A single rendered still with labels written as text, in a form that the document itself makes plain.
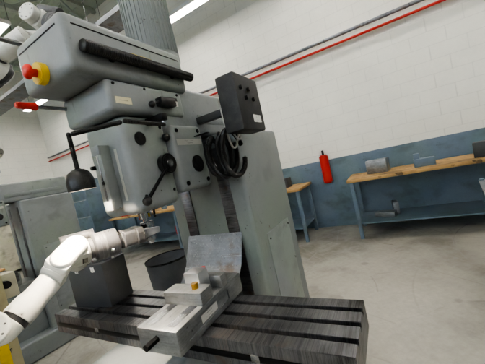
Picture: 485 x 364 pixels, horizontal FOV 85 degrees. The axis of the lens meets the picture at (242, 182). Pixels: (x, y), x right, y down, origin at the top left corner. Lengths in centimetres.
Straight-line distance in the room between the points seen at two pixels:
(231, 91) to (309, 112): 407
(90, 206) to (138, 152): 735
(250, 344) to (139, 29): 116
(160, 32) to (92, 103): 46
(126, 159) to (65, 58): 31
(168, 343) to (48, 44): 86
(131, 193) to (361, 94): 438
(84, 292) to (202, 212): 61
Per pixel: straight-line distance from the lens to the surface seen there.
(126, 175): 92
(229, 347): 85
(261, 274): 128
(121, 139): 93
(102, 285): 132
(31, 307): 92
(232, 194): 122
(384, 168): 433
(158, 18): 130
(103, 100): 93
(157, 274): 296
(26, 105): 103
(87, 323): 133
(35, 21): 133
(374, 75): 495
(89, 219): 836
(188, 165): 106
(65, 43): 91
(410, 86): 492
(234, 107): 99
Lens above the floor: 138
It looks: 3 degrees down
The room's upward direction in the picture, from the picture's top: 13 degrees counter-clockwise
